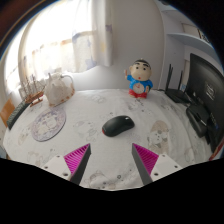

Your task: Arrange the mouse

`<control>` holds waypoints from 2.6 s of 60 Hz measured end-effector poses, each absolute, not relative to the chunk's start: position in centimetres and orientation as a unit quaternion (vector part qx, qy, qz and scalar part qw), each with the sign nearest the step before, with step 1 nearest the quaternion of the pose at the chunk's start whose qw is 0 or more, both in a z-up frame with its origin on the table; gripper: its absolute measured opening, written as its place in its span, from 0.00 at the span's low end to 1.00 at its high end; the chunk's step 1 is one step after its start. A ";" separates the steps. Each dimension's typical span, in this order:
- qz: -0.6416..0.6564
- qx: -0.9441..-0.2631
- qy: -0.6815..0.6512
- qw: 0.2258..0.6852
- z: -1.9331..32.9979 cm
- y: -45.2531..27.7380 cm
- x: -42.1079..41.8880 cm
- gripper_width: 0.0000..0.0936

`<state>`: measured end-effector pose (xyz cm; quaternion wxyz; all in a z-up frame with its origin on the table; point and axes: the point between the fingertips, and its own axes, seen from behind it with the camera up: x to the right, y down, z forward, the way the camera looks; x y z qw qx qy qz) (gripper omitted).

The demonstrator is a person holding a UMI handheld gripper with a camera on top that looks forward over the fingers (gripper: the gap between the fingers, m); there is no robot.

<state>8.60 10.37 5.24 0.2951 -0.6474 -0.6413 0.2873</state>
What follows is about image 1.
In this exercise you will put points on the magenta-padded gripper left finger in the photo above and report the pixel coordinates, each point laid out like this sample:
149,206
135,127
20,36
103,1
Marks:
76,159

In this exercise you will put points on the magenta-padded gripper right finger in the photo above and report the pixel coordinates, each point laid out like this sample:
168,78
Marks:
146,160

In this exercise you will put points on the black computer mouse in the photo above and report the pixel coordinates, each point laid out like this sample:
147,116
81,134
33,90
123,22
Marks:
117,125

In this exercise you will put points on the round purple printed mouse pad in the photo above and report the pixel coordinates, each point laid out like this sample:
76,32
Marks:
48,124

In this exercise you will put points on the white printed tablecloth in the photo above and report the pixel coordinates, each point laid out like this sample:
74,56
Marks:
100,106

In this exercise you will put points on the black monitor stand base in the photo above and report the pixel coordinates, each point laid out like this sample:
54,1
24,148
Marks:
197,120

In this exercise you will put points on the large white conch shell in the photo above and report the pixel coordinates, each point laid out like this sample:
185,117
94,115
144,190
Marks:
58,90

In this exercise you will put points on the black router with antennas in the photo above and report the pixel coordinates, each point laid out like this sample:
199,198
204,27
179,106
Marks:
176,95

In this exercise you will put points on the black computer keyboard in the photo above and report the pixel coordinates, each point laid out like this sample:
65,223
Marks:
17,115

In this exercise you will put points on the wooden model sailing ship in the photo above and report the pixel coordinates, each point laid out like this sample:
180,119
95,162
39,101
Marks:
32,95

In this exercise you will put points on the cartoon boy figure clock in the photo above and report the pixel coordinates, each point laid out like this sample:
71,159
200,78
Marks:
140,80

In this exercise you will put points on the brown wooden chair back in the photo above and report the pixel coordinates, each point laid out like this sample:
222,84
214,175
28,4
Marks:
6,112

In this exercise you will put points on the black computer monitor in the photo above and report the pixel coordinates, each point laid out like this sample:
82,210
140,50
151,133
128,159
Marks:
206,86

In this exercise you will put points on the white star-print curtain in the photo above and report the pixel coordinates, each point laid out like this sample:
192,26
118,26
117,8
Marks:
86,40

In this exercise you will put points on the white wall shelf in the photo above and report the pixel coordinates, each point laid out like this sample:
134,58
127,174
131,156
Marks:
191,39

